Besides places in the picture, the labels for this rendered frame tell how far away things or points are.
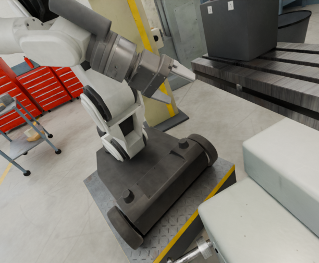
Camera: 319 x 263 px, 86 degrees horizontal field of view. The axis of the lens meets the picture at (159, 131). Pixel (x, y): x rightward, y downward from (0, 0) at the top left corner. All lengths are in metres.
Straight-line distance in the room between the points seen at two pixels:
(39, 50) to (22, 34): 0.03
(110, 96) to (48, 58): 0.24
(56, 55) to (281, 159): 0.48
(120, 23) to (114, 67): 1.48
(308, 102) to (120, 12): 1.63
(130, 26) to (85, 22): 1.49
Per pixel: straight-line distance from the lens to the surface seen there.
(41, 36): 0.39
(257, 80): 0.55
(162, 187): 0.78
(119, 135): 0.70
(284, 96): 0.51
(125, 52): 0.37
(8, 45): 0.49
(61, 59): 0.40
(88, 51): 0.39
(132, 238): 0.80
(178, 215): 0.91
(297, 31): 2.30
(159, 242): 0.90
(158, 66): 0.38
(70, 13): 0.38
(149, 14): 8.63
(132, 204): 0.77
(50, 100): 5.04
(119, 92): 0.60
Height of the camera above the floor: 1.19
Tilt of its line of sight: 35 degrees down
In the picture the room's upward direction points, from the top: 24 degrees counter-clockwise
